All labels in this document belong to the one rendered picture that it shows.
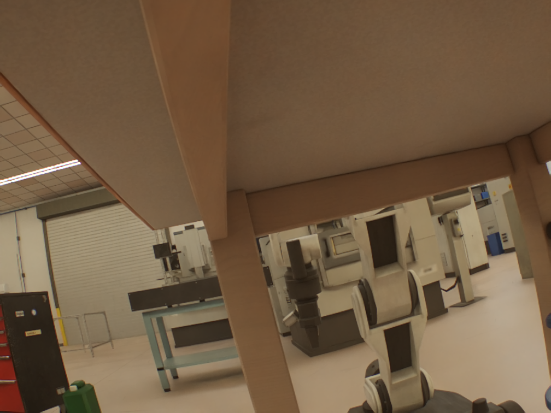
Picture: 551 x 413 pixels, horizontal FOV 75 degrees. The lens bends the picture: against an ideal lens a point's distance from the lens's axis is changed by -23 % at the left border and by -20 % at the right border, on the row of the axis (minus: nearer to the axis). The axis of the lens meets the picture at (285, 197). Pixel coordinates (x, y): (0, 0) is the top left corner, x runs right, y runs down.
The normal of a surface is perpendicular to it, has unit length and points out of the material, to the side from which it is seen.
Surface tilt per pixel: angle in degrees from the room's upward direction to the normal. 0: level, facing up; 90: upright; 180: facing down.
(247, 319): 90
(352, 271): 90
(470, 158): 90
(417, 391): 99
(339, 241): 90
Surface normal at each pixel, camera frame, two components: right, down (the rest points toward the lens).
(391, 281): 0.11, 0.25
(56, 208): 0.12, -0.22
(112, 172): 0.23, 0.96
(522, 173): -0.97, 0.20
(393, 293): 0.05, 0.04
